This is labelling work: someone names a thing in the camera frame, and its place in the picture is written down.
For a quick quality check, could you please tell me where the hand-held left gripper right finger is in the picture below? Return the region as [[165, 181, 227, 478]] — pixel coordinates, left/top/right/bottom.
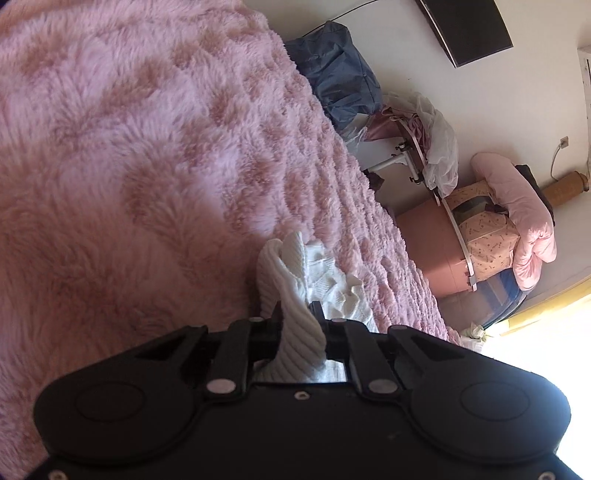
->
[[308, 301, 458, 400]]

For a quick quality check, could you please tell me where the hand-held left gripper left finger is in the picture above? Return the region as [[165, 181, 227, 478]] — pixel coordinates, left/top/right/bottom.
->
[[133, 302, 283, 399]]

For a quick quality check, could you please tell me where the white cable-knit sweater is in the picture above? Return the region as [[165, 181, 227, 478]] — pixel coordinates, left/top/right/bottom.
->
[[252, 232, 380, 384]]

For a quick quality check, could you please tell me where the pink storage bin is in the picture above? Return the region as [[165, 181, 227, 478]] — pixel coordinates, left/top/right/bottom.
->
[[396, 198, 476, 303]]

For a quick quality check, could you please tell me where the white metal rack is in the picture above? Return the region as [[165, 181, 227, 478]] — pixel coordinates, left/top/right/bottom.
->
[[362, 117, 478, 292]]

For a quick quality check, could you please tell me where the blue storage box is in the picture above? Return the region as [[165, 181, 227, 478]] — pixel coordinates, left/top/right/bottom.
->
[[478, 269, 528, 330]]

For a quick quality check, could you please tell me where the floral fabric bag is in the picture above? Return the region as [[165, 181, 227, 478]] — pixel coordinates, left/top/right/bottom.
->
[[444, 181, 522, 288]]

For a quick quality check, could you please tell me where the plain white plastic bag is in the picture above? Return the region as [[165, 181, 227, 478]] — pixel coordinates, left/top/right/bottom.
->
[[344, 117, 372, 155]]

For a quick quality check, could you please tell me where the pink fluffy blanket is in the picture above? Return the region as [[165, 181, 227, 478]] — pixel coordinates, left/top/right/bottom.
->
[[0, 0, 462, 468]]

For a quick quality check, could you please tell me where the yellow curtain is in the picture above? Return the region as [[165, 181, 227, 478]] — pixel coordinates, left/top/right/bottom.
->
[[500, 277, 591, 337]]

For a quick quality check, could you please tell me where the pink quilt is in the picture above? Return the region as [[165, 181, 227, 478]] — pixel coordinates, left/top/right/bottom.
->
[[470, 152, 558, 291]]

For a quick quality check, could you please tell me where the blue fabric bag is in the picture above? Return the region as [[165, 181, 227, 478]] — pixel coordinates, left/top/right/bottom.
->
[[283, 21, 384, 133]]

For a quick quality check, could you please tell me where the rolled brown mat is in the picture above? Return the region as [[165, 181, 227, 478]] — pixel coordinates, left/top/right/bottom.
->
[[542, 170, 591, 207]]

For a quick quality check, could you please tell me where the black flat screen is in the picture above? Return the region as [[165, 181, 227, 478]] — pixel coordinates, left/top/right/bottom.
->
[[414, 0, 514, 68]]

